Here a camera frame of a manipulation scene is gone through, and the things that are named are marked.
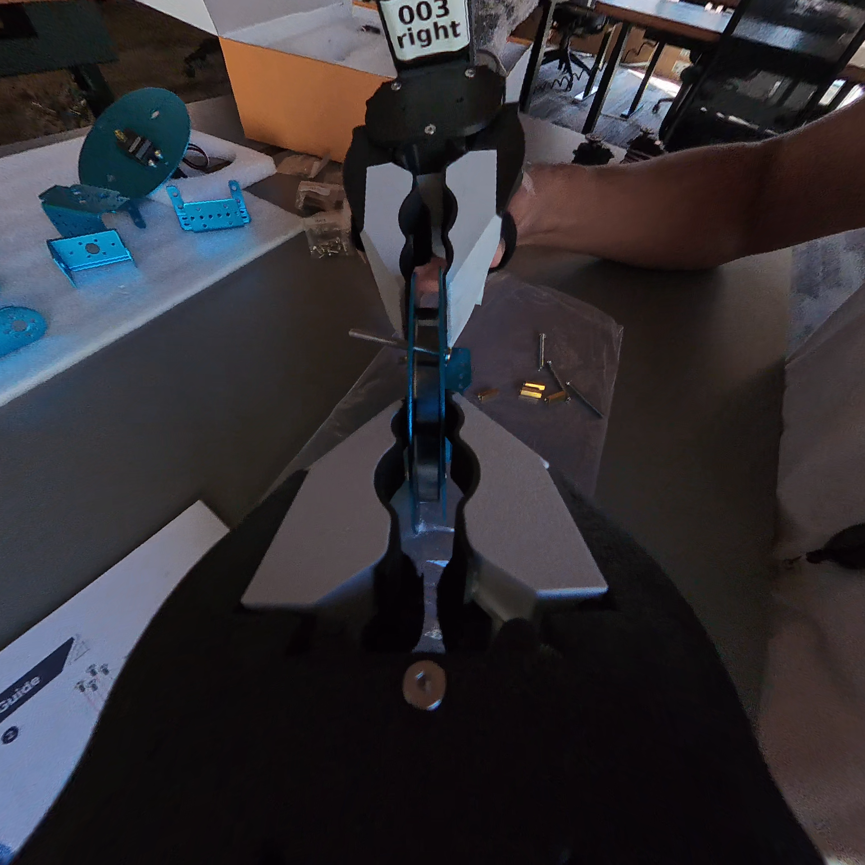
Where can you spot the black mesh office chair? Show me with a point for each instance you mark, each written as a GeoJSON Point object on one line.
{"type": "Point", "coordinates": [757, 67]}

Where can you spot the white foam sheet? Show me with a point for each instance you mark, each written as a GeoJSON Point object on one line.
{"type": "Point", "coordinates": [169, 270]}

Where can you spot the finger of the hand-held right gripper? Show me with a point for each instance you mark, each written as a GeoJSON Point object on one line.
{"type": "Point", "coordinates": [476, 223]}
{"type": "Point", "coordinates": [385, 223]}

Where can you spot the blue U bracket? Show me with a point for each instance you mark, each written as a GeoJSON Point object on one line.
{"type": "Point", "coordinates": [209, 216]}

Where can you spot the black servo motor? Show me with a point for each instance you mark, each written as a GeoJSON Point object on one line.
{"type": "Point", "coordinates": [642, 145]}
{"type": "Point", "coordinates": [593, 152]}

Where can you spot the teal perforated bracket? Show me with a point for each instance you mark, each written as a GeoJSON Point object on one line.
{"type": "Point", "coordinates": [81, 203]}

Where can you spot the clear plastic bag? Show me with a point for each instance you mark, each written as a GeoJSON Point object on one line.
{"type": "Point", "coordinates": [527, 338]}

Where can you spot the teal round plate with servo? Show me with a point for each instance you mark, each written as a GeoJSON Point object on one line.
{"type": "Point", "coordinates": [108, 155]}

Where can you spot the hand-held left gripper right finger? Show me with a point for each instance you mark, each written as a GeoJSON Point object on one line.
{"type": "Point", "coordinates": [534, 527]}

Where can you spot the pile of small screw bags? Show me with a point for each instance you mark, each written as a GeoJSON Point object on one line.
{"type": "Point", "coordinates": [324, 236]}

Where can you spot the blue round bearing base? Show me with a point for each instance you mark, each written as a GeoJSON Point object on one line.
{"type": "Point", "coordinates": [432, 432]}

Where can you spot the person's right hand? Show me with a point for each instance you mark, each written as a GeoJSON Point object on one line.
{"type": "Point", "coordinates": [537, 203]}

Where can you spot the dark office table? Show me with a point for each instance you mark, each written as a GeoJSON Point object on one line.
{"type": "Point", "coordinates": [47, 34]}

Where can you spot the blue bracket with hole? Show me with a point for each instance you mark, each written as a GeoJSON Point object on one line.
{"type": "Point", "coordinates": [91, 257]}

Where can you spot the orange open cardboard box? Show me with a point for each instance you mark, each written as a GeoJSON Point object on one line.
{"type": "Point", "coordinates": [304, 88]}

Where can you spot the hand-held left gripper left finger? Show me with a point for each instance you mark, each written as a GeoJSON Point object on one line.
{"type": "Point", "coordinates": [324, 534]}

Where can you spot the person's right forearm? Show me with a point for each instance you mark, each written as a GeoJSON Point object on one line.
{"type": "Point", "coordinates": [676, 196]}

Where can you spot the printed assembly guide sheet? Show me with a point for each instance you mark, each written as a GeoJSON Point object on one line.
{"type": "Point", "coordinates": [101, 642]}

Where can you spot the bubble wrapped part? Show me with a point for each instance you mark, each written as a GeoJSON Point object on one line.
{"type": "Point", "coordinates": [503, 27]}

